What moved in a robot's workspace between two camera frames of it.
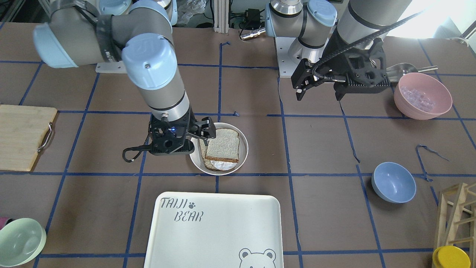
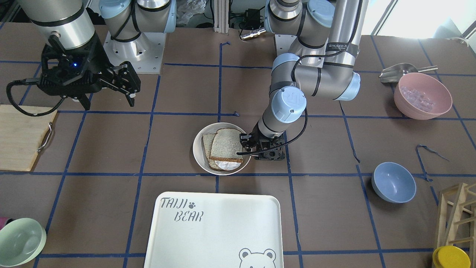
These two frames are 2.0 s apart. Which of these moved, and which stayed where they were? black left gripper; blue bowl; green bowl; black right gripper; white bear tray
Moved: black left gripper; black right gripper
Stayed: white bear tray; blue bowl; green bowl
